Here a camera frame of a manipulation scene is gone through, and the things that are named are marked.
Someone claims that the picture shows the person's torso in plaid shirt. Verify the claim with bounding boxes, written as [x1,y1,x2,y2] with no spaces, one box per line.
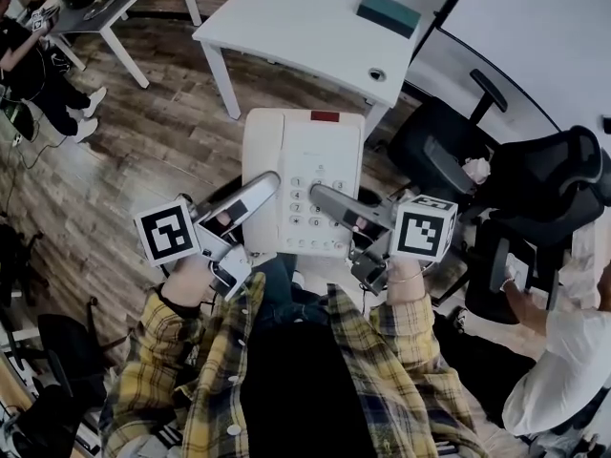
[98,270,489,458]

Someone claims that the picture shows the gold bangle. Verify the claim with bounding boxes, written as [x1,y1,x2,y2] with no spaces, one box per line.
[387,267,426,286]

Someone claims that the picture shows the person's left forearm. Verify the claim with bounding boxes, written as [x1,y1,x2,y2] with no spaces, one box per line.
[137,254,225,357]

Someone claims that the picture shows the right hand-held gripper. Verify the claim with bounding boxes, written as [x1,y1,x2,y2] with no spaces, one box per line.
[309,183,459,297]

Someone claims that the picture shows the dark green box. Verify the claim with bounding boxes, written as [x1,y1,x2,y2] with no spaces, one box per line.
[355,0,423,39]

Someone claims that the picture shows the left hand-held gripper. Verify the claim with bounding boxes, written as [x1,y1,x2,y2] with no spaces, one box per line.
[134,170,283,302]

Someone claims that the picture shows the black mesh office chair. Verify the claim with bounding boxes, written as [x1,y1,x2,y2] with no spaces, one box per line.
[463,124,607,326]

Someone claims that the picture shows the white table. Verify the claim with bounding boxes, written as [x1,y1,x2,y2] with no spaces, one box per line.
[192,0,423,121]

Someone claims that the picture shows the crumpled white paper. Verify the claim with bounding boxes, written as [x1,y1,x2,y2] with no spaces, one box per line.
[459,156,494,186]

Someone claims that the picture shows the person's right forearm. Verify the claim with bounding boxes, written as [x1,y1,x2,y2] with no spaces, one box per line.
[376,258,443,366]

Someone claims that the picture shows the white curved desk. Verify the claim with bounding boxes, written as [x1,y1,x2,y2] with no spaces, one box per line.
[404,0,611,138]

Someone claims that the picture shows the white desk telephone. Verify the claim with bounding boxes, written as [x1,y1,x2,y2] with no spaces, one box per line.
[242,107,367,260]

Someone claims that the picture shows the person's legs in jeans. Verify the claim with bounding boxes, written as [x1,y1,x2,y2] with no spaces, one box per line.
[255,251,331,326]

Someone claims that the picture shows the grey desk with white legs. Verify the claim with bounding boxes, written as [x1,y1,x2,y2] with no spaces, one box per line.
[45,0,203,90]

